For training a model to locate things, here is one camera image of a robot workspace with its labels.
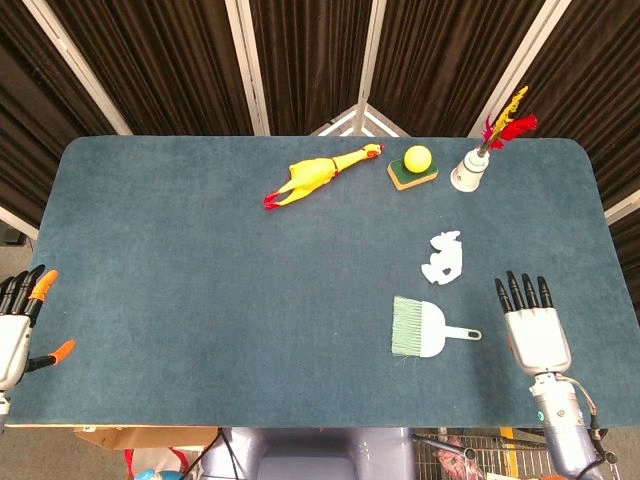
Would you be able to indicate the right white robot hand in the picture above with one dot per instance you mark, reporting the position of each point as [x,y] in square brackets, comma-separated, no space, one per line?
[537,335]

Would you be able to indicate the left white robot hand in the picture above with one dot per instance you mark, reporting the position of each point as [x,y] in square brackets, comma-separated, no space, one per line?
[12,342]

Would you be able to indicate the white paper scrap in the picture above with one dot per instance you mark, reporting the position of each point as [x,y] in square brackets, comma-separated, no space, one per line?
[447,257]

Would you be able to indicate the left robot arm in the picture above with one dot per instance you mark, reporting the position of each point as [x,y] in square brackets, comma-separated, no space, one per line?
[2,407]

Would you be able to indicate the yellow ball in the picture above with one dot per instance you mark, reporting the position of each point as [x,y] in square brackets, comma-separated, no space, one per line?
[417,159]

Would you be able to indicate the brown cardboard box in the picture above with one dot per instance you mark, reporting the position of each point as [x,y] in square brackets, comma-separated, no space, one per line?
[140,436]

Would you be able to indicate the white ceramic vase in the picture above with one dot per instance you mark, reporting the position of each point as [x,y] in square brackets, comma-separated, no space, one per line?
[467,172]

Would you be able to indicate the red and white bag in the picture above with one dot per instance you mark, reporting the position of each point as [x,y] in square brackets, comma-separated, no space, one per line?
[150,462]

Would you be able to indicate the blue felt table cover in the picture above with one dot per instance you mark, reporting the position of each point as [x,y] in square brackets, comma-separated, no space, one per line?
[200,300]

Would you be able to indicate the green and yellow sponge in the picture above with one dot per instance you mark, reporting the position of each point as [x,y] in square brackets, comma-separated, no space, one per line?
[405,181]

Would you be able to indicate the colourful feather bunch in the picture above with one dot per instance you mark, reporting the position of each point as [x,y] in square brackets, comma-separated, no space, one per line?
[515,125]

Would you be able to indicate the dark brown pleated curtain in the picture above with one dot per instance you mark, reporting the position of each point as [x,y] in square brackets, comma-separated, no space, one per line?
[30,100]
[310,60]
[595,100]
[165,65]
[440,60]

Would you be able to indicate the lavender robot torso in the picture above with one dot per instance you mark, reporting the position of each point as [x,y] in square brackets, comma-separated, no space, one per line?
[310,455]

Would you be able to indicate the yellow rubber chicken toy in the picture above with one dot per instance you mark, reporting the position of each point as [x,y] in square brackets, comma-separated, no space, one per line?
[312,175]

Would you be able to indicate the white screen frame post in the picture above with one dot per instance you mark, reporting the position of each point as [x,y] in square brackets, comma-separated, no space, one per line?
[515,65]
[75,60]
[369,60]
[247,65]

